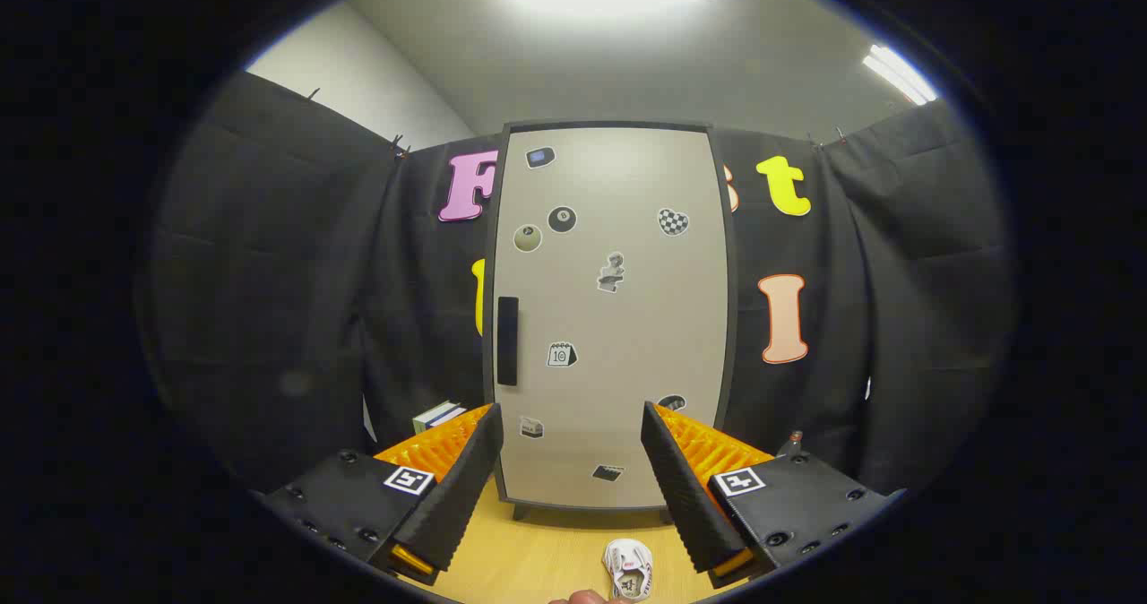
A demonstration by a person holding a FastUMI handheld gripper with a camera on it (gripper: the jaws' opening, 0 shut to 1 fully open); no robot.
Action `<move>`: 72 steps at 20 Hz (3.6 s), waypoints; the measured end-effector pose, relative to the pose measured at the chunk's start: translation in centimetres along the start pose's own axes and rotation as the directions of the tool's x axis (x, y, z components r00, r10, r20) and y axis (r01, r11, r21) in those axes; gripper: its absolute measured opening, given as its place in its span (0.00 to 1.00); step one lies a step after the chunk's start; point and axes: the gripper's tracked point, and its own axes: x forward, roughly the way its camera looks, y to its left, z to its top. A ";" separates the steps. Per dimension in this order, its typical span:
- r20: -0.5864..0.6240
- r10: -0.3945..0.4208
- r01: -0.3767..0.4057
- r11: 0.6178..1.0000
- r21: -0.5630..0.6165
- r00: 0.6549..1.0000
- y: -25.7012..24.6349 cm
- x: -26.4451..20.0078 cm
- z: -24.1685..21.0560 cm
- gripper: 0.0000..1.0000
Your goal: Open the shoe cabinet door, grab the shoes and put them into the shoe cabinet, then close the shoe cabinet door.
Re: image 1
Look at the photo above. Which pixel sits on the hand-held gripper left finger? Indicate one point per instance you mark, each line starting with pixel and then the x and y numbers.
pixel 461 496

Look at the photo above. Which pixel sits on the grey shoe cabinet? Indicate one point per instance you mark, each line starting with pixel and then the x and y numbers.
pixel 733 335

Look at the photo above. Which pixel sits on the blue spine book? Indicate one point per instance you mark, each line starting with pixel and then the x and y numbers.
pixel 451 416

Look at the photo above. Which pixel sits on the long ceiling light strip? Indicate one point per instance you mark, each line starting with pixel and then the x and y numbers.
pixel 899 73

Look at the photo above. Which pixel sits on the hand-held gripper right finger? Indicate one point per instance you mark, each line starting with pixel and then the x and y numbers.
pixel 685 496

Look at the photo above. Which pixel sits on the green spine book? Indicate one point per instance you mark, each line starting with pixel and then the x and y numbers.
pixel 428 418

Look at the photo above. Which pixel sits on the white canvas shoe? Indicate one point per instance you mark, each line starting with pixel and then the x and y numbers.
pixel 627 564

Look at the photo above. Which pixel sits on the black backdrop cloth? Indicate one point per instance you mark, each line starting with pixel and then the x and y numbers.
pixel 269 272

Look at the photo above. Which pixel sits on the red and white bottle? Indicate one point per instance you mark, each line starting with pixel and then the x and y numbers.
pixel 794 444

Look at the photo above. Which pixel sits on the beige shoe cabinet door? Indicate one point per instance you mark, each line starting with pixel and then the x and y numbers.
pixel 627 362

